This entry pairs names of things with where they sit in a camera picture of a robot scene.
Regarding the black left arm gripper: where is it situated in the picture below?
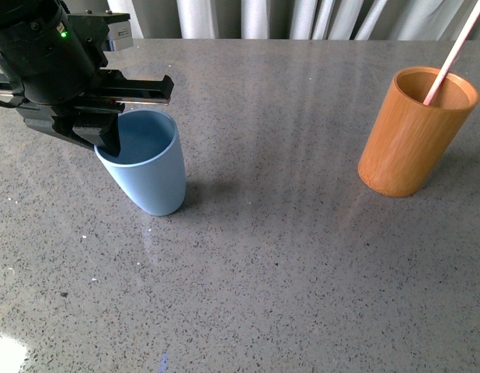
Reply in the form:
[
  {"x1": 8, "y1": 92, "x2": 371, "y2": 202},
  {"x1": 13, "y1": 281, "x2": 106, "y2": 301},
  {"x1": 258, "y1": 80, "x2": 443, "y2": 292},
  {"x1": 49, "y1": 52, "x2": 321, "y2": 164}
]
[{"x1": 14, "y1": 10, "x2": 174, "y2": 156}]

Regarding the blue plastic cup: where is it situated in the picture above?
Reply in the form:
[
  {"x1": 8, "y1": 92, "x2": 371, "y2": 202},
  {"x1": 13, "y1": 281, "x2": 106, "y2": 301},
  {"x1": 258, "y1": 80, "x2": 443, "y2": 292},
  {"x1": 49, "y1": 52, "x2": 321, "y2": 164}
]
[{"x1": 95, "y1": 109, "x2": 186, "y2": 216}]

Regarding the pink chopstick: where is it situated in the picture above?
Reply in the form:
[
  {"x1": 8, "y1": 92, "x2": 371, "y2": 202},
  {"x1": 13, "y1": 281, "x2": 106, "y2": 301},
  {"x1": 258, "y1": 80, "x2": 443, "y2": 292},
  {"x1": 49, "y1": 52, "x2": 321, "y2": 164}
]
[{"x1": 423, "y1": 0, "x2": 480, "y2": 106}]

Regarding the orange bamboo chopstick holder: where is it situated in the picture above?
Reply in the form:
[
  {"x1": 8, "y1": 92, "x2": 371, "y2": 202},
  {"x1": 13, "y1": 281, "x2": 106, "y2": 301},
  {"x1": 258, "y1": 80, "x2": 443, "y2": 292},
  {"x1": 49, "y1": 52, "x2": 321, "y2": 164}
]
[{"x1": 358, "y1": 66, "x2": 479, "y2": 197}]

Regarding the grey pleated curtain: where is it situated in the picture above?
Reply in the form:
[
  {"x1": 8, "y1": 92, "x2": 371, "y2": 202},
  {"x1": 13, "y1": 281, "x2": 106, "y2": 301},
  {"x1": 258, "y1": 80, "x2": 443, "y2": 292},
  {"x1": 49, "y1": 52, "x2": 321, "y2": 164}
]
[{"x1": 103, "y1": 0, "x2": 480, "y2": 42}]

